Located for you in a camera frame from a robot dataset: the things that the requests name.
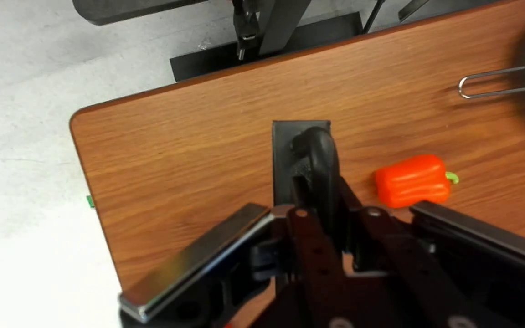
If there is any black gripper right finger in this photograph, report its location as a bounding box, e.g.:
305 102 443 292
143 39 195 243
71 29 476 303
411 203 525 268

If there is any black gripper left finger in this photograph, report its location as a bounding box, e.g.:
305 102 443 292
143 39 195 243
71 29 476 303
119 204 276 325

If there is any black handle object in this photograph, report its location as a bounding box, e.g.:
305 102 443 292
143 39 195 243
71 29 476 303
272 121 341 235

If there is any orange toy bell pepper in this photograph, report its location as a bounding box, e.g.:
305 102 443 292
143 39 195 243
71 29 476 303
374 155 462 210

